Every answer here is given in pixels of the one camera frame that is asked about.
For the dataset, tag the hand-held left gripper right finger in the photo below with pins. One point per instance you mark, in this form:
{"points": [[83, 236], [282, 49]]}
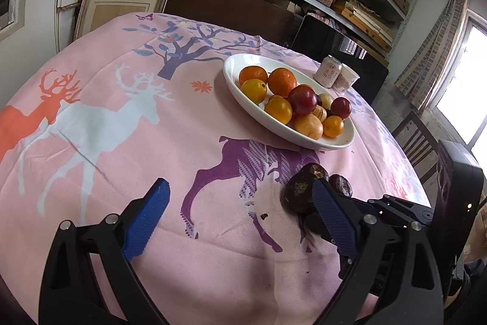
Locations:
{"points": [[334, 216]]}

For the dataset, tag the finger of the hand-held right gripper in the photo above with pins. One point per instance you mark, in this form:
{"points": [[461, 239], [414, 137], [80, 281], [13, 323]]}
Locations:
{"points": [[403, 210], [315, 226]]}

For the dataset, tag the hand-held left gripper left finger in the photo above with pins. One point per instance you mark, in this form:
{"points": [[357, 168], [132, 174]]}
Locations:
{"points": [[148, 214]]}

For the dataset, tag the dark wrinkled passion fruit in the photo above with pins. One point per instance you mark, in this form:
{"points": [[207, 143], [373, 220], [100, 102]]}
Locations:
{"points": [[298, 193], [314, 170], [341, 186]]}

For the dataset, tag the small orange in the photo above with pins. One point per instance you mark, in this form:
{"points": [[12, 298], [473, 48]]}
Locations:
{"points": [[279, 110], [333, 126]]}

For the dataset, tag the yellow passion fruit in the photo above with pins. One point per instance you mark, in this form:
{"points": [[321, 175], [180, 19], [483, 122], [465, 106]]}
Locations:
{"points": [[308, 126]]}

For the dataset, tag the large red plum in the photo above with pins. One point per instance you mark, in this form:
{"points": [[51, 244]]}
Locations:
{"points": [[302, 99]]}

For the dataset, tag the large orange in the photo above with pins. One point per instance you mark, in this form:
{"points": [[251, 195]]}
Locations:
{"points": [[282, 81]]}

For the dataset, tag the white oval plate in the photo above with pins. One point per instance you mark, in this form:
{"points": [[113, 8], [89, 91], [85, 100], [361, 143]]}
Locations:
{"points": [[243, 96]]}

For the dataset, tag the yellow-orange fruit with dark dot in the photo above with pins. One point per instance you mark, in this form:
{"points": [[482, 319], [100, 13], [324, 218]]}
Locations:
{"points": [[253, 91]]}

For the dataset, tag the pink deer print tablecloth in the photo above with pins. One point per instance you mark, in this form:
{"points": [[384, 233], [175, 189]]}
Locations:
{"points": [[114, 157]]}

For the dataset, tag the dark wooden chair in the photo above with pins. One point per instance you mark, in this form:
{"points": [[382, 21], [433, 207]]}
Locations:
{"points": [[414, 142]]}

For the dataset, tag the small tan round fruit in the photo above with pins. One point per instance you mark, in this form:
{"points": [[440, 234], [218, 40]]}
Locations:
{"points": [[324, 100], [319, 113]]}

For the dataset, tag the window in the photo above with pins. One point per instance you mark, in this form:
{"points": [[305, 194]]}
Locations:
{"points": [[462, 89]]}

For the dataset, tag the printed paper cup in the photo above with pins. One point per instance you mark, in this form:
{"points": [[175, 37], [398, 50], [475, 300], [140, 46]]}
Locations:
{"points": [[347, 78]]}

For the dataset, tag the checked curtain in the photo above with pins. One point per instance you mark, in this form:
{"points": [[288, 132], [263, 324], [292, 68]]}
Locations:
{"points": [[433, 47]]}

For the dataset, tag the small tangerine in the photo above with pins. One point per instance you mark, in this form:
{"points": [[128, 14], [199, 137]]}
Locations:
{"points": [[253, 74]]}

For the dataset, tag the black flat panel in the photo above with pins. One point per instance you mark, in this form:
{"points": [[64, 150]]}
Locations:
{"points": [[334, 43]]}

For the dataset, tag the beige framed panel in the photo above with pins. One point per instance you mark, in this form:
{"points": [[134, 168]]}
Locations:
{"points": [[118, 9]]}

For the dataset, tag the brown wooden board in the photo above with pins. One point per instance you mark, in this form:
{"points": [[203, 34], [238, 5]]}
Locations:
{"points": [[228, 12]]}

